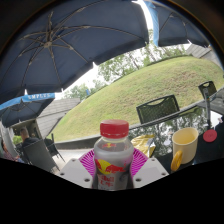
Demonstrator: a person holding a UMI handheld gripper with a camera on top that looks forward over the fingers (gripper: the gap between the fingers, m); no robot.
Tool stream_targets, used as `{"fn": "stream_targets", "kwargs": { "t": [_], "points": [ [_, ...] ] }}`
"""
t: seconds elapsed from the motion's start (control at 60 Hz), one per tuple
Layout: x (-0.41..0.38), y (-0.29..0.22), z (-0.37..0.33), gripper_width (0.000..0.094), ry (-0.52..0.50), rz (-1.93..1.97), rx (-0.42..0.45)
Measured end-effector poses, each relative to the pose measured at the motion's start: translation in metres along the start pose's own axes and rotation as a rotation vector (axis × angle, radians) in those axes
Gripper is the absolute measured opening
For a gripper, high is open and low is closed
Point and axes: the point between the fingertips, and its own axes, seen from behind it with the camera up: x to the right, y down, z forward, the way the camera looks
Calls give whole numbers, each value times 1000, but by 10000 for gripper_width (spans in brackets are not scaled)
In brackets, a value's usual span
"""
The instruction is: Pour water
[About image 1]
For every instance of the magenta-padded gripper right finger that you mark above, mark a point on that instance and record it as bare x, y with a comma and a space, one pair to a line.
150, 170

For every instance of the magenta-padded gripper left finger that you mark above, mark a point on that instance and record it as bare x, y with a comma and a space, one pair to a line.
77, 171

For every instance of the clear red-capped drink bottle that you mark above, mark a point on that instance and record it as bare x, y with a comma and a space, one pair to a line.
113, 156

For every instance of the dark slim-legged chair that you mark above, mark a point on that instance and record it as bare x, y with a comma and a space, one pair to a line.
52, 146

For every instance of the grey wicker chair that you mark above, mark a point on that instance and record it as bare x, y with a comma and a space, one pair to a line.
38, 155

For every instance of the grey-roofed building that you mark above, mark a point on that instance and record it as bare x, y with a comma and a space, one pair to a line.
55, 115

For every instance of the person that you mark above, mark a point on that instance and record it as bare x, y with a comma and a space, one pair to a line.
26, 137
7, 151

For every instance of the dark mesh-back chair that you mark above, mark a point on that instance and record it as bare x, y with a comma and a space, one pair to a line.
157, 108
208, 88

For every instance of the flat round red coaster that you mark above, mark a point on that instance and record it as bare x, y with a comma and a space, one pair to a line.
210, 135

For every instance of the navy umbrella with lettered valance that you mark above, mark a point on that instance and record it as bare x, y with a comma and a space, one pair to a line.
23, 108

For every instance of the grey squeeze tube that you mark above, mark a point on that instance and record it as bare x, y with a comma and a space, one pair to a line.
208, 110

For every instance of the large navy patio umbrella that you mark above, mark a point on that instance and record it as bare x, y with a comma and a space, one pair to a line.
66, 46

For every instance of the grey stone building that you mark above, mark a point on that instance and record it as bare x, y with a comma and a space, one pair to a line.
201, 51

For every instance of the navy umbrella with blue edge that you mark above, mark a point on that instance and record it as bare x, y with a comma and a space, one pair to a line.
180, 26

